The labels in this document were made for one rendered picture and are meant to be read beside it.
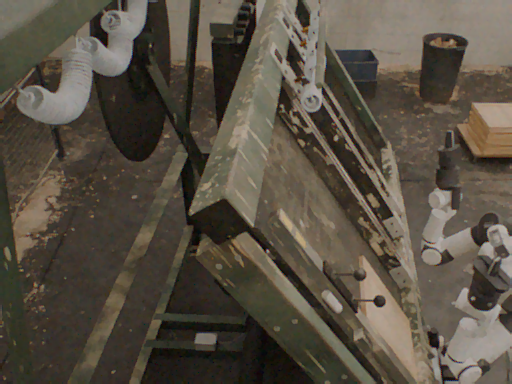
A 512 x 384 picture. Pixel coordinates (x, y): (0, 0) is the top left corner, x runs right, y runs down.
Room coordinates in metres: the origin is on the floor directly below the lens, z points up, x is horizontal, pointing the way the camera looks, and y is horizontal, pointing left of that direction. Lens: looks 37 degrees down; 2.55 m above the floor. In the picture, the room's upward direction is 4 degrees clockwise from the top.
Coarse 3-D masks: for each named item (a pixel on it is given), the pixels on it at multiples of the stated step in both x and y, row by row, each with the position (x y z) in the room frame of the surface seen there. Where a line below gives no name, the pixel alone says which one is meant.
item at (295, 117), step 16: (272, 48) 1.76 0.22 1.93; (288, 64) 1.80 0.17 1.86; (288, 80) 1.72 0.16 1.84; (288, 96) 1.74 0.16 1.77; (288, 112) 1.74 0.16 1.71; (304, 112) 1.78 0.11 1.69; (304, 128) 1.74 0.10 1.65; (304, 144) 1.74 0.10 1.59; (320, 144) 1.74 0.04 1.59; (320, 160) 1.74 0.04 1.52; (336, 160) 1.79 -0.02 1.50; (336, 176) 1.74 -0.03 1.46; (336, 192) 1.74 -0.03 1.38; (352, 192) 1.75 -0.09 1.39; (352, 208) 1.75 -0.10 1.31; (368, 208) 1.79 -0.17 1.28; (368, 224) 1.75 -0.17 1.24; (368, 240) 1.75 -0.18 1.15; (384, 240) 1.75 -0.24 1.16; (384, 256) 1.75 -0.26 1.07; (400, 256) 1.80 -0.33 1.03; (400, 272) 1.75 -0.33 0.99; (400, 288) 1.75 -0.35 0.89
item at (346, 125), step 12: (300, 36) 2.25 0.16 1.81; (324, 84) 2.30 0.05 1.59; (324, 96) 2.27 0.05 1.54; (336, 108) 2.27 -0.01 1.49; (348, 120) 2.33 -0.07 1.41; (348, 132) 2.28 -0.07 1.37; (360, 144) 2.29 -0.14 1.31; (372, 168) 2.28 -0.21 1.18; (384, 180) 2.33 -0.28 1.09; (384, 192) 2.28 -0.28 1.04; (396, 204) 2.28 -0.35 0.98
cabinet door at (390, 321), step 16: (368, 272) 1.50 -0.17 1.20; (368, 288) 1.41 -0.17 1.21; (384, 288) 1.54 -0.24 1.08; (368, 304) 1.32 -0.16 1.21; (368, 320) 1.25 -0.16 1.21; (384, 320) 1.36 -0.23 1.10; (400, 320) 1.49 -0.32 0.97; (384, 336) 1.27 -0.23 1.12; (400, 336) 1.39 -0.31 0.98; (400, 352) 1.29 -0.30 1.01
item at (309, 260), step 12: (276, 216) 1.16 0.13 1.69; (276, 228) 1.14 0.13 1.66; (288, 228) 1.14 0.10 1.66; (288, 240) 1.14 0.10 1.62; (300, 252) 1.14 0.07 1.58; (312, 252) 1.17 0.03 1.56; (300, 264) 1.14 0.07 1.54; (312, 264) 1.14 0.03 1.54; (312, 276) 1.14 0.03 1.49; (324, 276) 1.14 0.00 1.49; (324, 288) 1.14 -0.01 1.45; (348, 312) 1.15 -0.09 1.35; (360, 312) 1.18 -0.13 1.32; (360, 324) 1.15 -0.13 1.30; (372, 336) 1.15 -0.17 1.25; (372, 348) 1.15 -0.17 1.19; (384, 348) 1.16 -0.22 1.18; (384, 360) 1.15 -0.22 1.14; (396, 360) 1.18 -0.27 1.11; (396, 372) 1.15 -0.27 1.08; (408, 372) 1.20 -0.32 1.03
